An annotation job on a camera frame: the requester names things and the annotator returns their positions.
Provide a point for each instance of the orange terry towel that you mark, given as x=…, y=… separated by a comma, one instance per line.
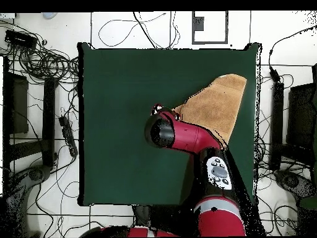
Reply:
x=218, y=106

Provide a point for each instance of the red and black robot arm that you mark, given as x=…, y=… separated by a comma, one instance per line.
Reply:
x=218, y=218

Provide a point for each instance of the dark green table cloth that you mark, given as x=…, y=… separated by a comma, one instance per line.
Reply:
x=118, y=124

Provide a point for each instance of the black power strip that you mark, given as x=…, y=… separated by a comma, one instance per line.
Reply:
x=68, y=136

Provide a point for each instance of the grey chair base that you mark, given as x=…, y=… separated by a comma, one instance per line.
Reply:
x=36, y=174
x=291, y=181

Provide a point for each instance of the black rectangular box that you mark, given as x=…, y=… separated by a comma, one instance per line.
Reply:
x=21, y=39

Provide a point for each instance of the grey floor frame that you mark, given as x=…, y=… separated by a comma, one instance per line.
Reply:
x=198, y=24

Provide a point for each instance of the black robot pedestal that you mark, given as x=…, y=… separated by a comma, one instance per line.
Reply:
x=141, y=215

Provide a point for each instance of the black metal stand frame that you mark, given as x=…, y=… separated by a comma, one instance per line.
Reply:
x=301, y=116
x=48, y=119

